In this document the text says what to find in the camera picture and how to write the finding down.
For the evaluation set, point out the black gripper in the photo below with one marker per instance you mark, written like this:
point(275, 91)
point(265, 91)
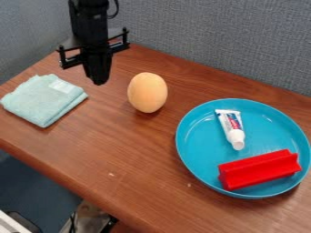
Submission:
point(92, 46)

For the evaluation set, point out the white toothpaste tube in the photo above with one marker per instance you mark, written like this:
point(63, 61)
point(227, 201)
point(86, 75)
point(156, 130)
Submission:
point(231, 123)

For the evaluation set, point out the blue round plate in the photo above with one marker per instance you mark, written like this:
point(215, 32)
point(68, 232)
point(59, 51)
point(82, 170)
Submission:
point(270, 130)

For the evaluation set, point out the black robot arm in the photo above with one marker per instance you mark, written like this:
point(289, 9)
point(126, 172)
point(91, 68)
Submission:
point(94, 42)

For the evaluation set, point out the light green folded cloth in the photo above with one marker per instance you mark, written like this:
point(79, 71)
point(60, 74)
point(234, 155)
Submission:
point(43, 99)

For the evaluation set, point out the orange egg-shaped object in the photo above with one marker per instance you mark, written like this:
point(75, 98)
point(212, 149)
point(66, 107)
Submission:
point(147, 92)

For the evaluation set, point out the red plastic block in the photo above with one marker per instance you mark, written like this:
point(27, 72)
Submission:
point(255, 170)

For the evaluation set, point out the grey bag under table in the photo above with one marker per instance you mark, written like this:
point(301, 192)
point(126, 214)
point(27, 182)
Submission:
point(88, 220)

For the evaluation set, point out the white object bottom left corner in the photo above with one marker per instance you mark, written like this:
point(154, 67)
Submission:
point(10, 225)

